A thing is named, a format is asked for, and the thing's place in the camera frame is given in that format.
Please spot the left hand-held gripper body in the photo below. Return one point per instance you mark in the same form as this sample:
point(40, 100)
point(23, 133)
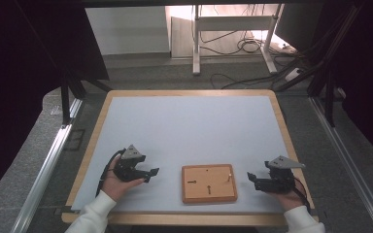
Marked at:
point(128, 163)

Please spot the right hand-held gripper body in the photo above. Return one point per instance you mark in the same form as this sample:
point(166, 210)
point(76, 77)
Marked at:
point(281, 178)

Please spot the wooden photo frame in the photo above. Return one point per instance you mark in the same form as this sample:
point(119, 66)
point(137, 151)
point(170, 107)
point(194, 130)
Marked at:
point(209, 183)

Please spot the person's right hand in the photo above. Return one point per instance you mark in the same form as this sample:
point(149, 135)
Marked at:
point(288, 199)

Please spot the person's left hand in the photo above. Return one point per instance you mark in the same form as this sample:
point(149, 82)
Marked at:
point(118, 186)

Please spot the white table mat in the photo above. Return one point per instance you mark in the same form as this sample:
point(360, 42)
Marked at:
point(191, 129)

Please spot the dark floor grate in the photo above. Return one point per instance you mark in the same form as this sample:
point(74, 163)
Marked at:
point(75, 139)

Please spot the black metal stand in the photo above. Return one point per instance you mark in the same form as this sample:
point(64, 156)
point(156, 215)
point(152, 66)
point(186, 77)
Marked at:
point(329, 97)
point(66, 97)

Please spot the white power strip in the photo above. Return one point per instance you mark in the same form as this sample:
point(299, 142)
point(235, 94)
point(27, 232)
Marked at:
point(294, 74)

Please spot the dark curtain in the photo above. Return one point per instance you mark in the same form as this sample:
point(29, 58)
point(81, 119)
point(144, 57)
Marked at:
point(369, 64)
point(19, 81)

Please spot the aluminium rail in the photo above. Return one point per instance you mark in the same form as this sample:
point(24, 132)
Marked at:
point(346, 152)
point(43, 174)

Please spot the white metal desk frame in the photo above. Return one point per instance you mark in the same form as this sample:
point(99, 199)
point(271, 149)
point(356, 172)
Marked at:
point(233, 23)

